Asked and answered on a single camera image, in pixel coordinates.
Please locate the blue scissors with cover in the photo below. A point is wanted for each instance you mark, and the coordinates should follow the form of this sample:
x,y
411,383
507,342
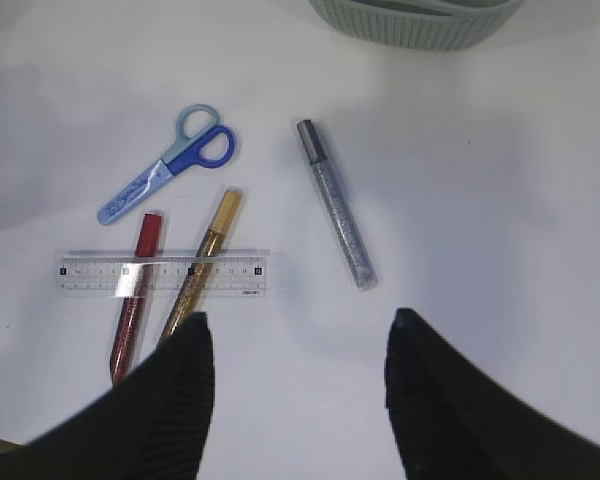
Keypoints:
x,y
186,151

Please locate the silver glitter pen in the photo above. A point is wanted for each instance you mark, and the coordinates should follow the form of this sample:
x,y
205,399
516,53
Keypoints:
x,y
342,219

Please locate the transparent plastic ruler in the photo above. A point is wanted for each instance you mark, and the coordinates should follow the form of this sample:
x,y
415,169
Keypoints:
x,y
118,274

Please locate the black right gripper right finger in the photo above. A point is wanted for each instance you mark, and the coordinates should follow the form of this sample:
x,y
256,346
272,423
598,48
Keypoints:
x,y
452,421

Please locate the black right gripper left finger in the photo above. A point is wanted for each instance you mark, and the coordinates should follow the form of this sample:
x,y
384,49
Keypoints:
x,y
153,425

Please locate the green plastic woven basket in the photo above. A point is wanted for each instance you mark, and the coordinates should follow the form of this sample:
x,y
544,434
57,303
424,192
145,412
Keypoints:
x,y
417,25

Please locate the gold glitter pen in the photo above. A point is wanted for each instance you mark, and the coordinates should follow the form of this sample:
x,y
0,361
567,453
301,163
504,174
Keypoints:
x,y
200,270

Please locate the red glitter pen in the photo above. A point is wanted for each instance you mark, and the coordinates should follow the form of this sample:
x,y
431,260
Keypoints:
x,y
132,310

